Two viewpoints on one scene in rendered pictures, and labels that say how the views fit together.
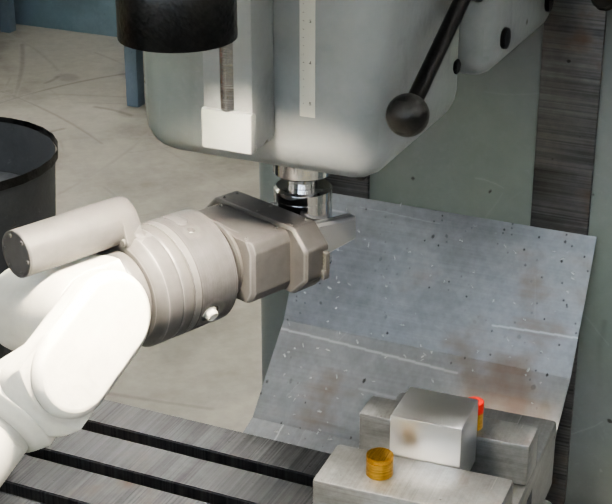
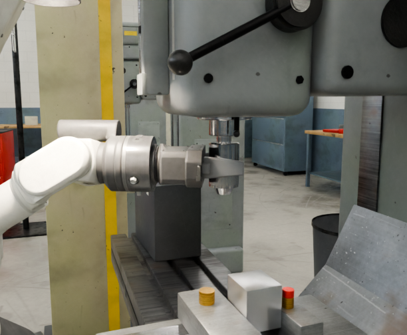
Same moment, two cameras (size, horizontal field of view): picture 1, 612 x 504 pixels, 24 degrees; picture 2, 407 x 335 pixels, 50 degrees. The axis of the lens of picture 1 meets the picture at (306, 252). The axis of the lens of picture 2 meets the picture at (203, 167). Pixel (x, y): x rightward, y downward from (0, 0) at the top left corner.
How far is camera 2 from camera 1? 0.85 m
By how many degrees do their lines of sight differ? 48
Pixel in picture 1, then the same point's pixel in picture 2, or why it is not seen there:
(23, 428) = (16, 193)
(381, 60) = (193, 42)
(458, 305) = (398, 275)
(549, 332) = not seen: outside the picture
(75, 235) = (82, 126)
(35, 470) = (168, 277)
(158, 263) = (108, 145)
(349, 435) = not seen: hidden behind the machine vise
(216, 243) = (143, 146)
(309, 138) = (174, 92)
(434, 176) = (404, 202)
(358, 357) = (344, 290)
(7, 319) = not seen: hidden behind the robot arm
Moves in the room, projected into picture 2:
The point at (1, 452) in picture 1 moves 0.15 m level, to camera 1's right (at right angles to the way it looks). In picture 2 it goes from (6, 201) to (48, 221)
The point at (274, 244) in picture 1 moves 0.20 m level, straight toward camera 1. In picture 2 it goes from (175, 155) to (42, 171)
